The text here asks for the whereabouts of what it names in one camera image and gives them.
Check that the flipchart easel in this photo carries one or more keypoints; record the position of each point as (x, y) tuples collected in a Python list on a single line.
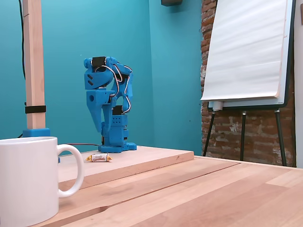
[(280, 132)]

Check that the white paper pad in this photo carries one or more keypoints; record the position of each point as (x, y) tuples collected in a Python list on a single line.
[(246, 47)]

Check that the wooden base board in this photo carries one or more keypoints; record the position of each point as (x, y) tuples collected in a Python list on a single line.
[(142, 158)]

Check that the blue post mount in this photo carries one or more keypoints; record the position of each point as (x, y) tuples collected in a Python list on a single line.
[(36, 132)]

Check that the caramel sweet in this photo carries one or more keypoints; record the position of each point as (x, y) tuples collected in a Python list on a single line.
[(99, 158)]

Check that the wooden post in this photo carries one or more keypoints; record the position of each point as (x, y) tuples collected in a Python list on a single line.
[(33, 59)]

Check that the dark wall box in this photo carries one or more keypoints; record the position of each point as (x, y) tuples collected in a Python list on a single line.
[(171, 2)]

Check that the brown wall fixture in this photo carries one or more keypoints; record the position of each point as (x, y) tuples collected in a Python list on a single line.
[(302, 20)]

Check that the white ceramic mug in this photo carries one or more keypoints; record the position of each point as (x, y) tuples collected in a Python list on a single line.
[(28, 179)]

